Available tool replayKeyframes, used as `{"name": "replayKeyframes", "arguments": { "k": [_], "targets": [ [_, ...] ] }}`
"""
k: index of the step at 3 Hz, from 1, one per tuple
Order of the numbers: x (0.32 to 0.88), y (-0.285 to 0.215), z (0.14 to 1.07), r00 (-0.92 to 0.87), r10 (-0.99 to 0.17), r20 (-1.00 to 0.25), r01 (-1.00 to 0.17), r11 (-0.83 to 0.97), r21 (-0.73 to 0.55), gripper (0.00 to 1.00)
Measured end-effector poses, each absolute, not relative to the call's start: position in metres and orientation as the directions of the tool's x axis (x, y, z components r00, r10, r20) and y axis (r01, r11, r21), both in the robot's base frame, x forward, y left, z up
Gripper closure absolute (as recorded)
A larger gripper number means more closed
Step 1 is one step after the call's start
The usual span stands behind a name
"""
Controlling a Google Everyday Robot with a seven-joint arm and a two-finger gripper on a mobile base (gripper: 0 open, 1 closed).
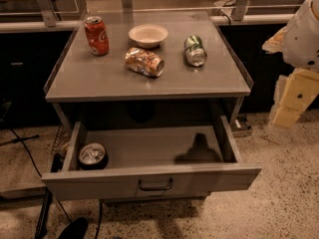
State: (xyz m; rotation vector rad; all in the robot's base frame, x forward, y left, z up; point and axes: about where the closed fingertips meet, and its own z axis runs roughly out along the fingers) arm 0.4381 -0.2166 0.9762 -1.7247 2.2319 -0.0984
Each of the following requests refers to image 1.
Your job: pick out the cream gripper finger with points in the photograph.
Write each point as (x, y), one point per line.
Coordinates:
(293, 95)
(275, 43)

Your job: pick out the orange can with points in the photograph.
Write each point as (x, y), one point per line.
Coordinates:
(144, 62)

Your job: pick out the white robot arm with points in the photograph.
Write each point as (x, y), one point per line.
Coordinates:
(298, 42)

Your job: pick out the green soda can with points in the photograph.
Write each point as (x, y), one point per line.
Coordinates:
(194, 51)

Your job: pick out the grey open top drawer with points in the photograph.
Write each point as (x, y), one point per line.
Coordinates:
(199, 159)

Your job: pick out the red soda can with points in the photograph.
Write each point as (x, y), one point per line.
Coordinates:
(96, 33)

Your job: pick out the black can in drawer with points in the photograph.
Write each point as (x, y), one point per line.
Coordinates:
(93, 156)

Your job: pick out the small box on floor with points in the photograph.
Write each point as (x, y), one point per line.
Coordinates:
(241, 127)

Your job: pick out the white bowl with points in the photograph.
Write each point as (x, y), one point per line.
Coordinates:
(148, 35)

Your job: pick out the grey metal cabinet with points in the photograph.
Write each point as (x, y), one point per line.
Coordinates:
(85, 77)

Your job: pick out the black foot on floor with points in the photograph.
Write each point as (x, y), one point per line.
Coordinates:
(75, 230)

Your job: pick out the black drawer handle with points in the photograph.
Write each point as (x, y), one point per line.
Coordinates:
(149, 186)

